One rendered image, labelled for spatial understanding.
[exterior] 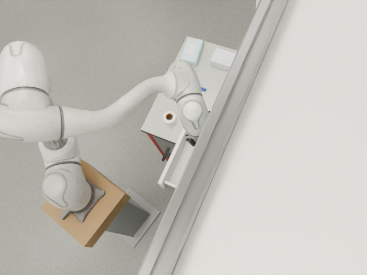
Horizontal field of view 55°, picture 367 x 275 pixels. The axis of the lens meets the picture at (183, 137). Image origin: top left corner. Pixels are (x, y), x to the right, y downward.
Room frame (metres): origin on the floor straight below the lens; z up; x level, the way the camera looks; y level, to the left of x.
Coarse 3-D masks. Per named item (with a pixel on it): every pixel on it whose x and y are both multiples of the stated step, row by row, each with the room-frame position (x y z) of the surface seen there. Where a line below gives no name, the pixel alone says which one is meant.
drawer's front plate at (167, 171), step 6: (186, 132) 0.62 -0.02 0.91; (180, 138) 0.59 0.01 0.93; (180, 144) 0.57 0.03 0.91; (174, 150) 0.55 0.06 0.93; (180, 150) 0.56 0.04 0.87; (174, 156) 0.52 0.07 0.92; (168, 162) 0.51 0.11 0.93; (174, 162) 0.51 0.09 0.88; (168, 168) 0.48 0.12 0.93; (162, 174) 0.47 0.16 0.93; (168, 174) 0.47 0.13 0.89; (162, 180) 0.44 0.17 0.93; (168, 180) 0.45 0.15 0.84; (162, 186) 0.43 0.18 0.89
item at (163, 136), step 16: (208, 48) 1.08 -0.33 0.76; (224, 48) 1.04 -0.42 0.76; (208, 64) 0.99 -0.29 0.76; (208, 80) 0.90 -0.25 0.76; (160, 96) 0.93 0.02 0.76; (208, 96) 0.81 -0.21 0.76; (160, 112) 0.84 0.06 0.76; (176, 112) 0.80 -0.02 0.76; (144, 128) 0.79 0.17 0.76; (160, 128) 0.75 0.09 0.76; (176, 128) 0.72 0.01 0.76; (160, 144) 0.76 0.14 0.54
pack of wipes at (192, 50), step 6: (186, 42) 1.15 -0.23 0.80; (192, 42) 1.13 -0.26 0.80; (198, 42) 1.12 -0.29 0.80; (186, 48) 1.11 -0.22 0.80; (192, 48) 1.10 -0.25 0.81; (198, 48) 1.08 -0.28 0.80; (186, 54) 1.08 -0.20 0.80; (192, 54) 1.06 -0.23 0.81; (198, 54) 1.05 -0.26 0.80; (180, 60) 1.07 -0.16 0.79; (186, 60) 1.04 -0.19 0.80; (192, 60) 1.03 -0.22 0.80
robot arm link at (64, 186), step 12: (60, 168) 0.63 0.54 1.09; (72, 168) 0.62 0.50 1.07; (48, 180) 0.58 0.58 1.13; (60, 180) 0.56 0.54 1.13; (72, 180) 0.56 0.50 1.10; (84, 180) 0.57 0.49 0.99; (48, 192) 0.54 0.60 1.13; (60, 192) 0.52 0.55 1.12; (72, 192) 0.51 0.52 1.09; (84, 192) 0.52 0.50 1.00; (60, 204) 0.49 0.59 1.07; (72, 204) 0.48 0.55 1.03; (84, 204) 0.48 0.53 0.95
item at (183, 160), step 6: (186, 144) 0.59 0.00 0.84; (186, 150) 0.56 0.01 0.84; (192, 150) 0.54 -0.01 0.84; (180, 156) 0.54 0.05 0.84; (186, 156) 0.53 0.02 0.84; (180, 162) 0.51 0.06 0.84; (186, 162) 0.50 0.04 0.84; (174, 168) 0.50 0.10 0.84; (180, 168) 0.49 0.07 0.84; (174, 174) 0.47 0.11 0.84; (180, 174) 0.46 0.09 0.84; (174, 180) 0.44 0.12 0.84; (168, 186) 0.43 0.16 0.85; (174, 186) 0.40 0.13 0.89
